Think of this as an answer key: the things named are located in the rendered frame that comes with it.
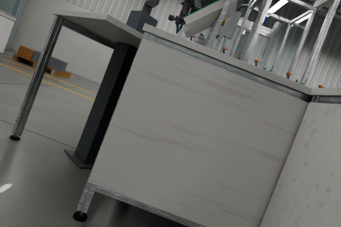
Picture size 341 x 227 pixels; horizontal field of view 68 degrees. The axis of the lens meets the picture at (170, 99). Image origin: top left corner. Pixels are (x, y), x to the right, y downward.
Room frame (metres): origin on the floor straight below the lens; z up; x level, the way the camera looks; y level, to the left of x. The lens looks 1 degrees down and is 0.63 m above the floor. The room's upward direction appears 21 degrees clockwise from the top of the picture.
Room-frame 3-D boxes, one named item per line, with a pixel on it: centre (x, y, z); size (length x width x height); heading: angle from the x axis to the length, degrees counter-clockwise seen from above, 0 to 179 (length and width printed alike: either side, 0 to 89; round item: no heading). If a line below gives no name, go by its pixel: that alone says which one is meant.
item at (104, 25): (1.68, 0.33, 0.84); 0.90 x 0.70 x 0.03; 136
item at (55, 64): (6.70, 3.46, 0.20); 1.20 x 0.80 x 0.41; 91
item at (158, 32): (1.78, -0.49, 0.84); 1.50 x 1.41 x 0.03; 1
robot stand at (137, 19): (1.72, 0.37, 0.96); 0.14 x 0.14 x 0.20; 46
